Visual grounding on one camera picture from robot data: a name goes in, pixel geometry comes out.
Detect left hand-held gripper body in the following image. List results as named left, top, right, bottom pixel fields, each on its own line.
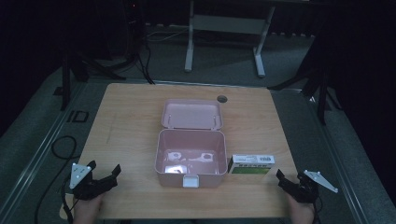
left=68, top=162, right=114, bottom=201

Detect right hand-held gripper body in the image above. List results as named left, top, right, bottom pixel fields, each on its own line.
left=284, top=169, right=339, bottom=205

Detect white and green carton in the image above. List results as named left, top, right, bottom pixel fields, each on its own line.
left=227, top=154, right=276, bottom=176

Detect pink storage box with lid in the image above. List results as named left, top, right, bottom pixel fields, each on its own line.
left=154, top=98, right=229, bottom=189

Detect person's right hand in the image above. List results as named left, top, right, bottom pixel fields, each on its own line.
left=286, top=194, right=316, bottom=224

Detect person's left hand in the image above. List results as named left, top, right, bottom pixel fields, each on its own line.
left=72, top=193, right=105, bottom=224

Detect black metal stand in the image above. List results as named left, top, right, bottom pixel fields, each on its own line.
left=266, top=59, right=344, bottom=126
left=51, top=50, right=127, bottom=112

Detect black cable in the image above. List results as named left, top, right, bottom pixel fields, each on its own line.
left=312, top=199, right=322, bottom=224
left=33, top=135, right=78, bottom=224

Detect hanging black cables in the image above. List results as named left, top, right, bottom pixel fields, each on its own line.
left=122, top=0, right=156, bottom=86

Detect white cable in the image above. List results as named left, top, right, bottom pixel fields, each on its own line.
left=145, top=28, right=191, bottom=44

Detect white metal desk frame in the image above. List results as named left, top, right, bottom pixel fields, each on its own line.
left=184, top=0, right=276, bottom=78

